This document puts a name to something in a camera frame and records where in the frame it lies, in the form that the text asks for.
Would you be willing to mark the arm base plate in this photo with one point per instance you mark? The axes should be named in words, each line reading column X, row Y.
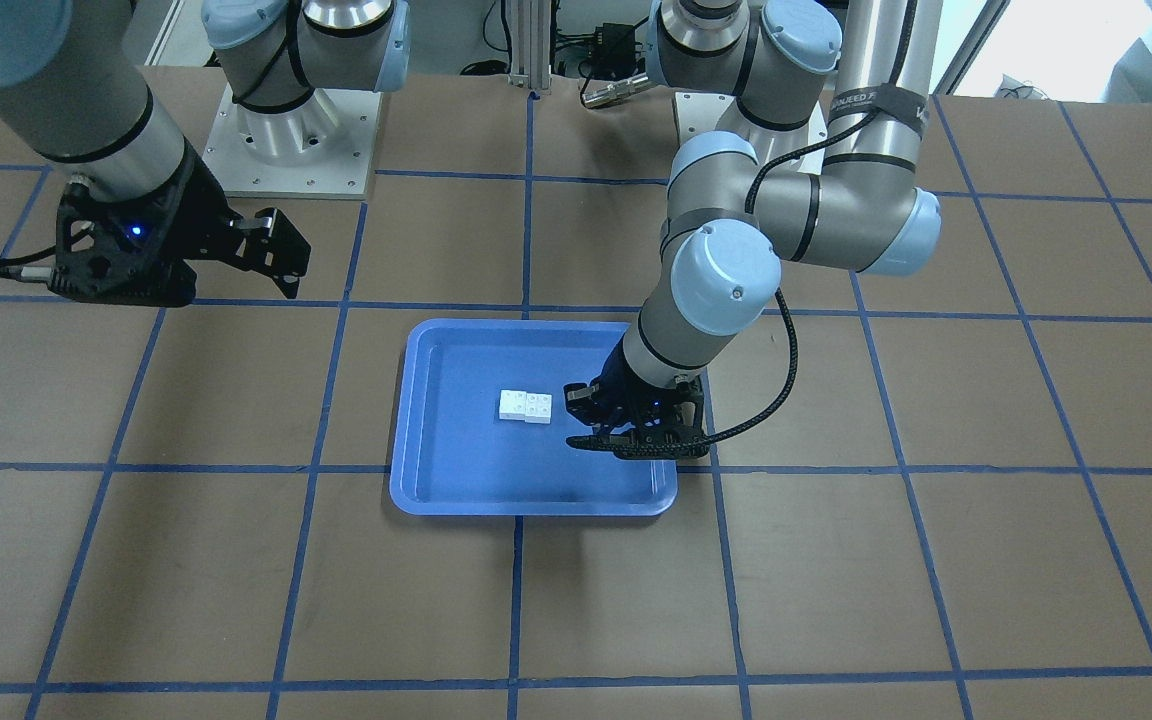
column 697, row 113
column 322, row 150

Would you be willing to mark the wrist camera blue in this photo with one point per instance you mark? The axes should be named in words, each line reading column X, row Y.
column 110, row 253

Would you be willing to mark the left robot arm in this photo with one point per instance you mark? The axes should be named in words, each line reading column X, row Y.
column 814, row 163

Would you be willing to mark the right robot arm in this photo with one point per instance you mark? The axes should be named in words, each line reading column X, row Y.
column 68, row 90

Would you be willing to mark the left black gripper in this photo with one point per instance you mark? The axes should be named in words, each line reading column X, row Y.
column 618, row 384

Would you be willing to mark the blue plastic tray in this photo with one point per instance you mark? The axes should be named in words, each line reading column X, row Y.
column 453, row 455

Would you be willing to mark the aluminium frame post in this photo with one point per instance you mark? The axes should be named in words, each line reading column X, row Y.
column 529, row 27

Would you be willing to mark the white block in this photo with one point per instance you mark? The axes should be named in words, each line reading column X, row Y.
column 513, row 405
column 537, row 408

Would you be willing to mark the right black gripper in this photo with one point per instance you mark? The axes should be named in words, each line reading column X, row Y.
column 190, row 212

